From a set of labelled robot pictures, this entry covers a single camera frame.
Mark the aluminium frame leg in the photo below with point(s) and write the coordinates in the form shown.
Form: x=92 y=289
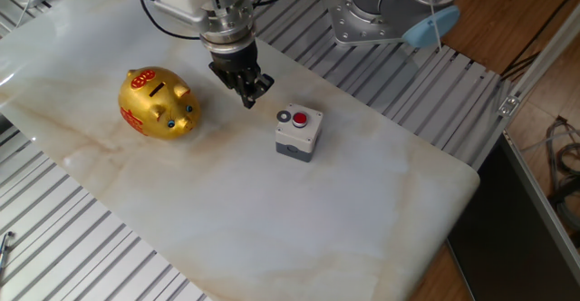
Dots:
x=544 y=201

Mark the white push button box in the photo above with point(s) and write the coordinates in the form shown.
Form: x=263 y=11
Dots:
x=296 y=140

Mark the metal corner bracket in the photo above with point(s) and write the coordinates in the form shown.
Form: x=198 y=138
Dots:
x=508 y=106

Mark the white zip tie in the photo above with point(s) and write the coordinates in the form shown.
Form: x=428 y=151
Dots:
x=437 y=38

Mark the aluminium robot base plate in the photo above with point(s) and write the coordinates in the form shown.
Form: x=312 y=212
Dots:
x=346 y=24

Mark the golden piggy bank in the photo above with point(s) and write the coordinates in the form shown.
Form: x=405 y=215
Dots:
x=154 y=110

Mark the aluminium frame rail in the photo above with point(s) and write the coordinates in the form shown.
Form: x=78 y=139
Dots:
x=544 y=56

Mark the white marble mat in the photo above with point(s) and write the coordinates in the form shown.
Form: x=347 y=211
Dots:
x=226 y=201

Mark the black panel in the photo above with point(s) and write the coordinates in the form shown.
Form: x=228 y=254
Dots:
x=498 y=237

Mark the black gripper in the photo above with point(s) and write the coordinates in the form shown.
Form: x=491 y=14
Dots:
x=235 y=61

